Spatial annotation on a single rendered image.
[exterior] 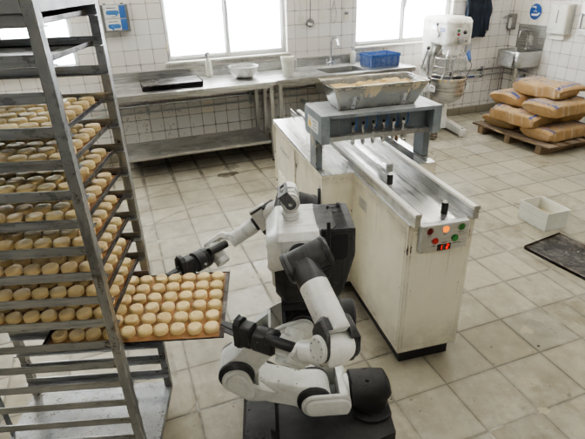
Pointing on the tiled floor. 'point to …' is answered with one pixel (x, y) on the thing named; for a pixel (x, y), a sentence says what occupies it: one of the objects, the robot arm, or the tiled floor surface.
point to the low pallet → (529, 138)
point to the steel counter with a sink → (220, 79)
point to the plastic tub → (543, 213)
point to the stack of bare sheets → (561, 253)
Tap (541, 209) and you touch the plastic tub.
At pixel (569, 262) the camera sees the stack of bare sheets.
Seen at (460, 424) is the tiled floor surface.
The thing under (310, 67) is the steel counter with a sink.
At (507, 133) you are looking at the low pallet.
